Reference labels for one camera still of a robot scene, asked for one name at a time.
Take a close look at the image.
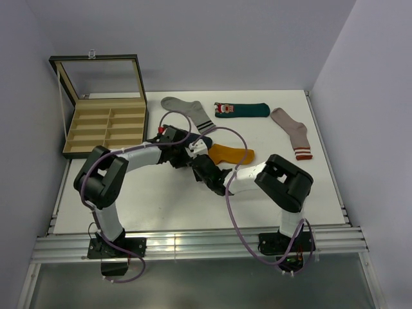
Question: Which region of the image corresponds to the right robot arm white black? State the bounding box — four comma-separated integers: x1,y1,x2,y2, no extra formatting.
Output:
191,154,314,251

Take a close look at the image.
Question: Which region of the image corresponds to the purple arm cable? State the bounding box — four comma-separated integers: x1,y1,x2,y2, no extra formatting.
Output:
80,111,194,284
189,126,318,276

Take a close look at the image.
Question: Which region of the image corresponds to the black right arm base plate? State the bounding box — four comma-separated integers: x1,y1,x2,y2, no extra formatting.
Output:
257,231,316,256

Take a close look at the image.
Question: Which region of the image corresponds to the mustard yellow sock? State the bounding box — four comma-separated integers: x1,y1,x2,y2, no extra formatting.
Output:
208,144,255,165

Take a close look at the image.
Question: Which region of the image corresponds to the navy santa sock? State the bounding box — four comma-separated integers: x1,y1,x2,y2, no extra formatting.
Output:
186,133,214,149

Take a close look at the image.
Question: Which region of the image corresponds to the grey striped sock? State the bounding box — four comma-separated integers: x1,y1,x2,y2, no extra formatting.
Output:
160,97,216,133

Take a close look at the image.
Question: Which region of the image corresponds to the dark green reindeer sock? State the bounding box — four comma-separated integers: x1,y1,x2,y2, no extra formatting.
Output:
214,102,270,118

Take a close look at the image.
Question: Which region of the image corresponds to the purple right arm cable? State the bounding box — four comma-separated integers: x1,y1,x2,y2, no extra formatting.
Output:
189,126,318,276

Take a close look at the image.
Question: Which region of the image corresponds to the taupe sock red cuff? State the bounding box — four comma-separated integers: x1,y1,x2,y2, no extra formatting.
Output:
270,108,313,161

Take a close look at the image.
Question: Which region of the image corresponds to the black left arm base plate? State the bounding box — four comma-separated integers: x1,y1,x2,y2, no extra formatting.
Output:
87,236,146,259

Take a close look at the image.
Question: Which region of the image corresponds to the black compartment box beige lining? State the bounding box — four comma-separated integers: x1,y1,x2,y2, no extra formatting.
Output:
49,50,149,159

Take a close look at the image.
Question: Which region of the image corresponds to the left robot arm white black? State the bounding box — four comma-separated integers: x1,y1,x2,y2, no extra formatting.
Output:
73,126,190,257

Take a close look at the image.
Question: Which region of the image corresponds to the aluminium rail frame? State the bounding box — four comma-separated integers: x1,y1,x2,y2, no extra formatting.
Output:
15,89,380,309

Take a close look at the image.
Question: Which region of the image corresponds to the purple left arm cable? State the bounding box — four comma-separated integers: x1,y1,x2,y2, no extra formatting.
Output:
80,111,194,284

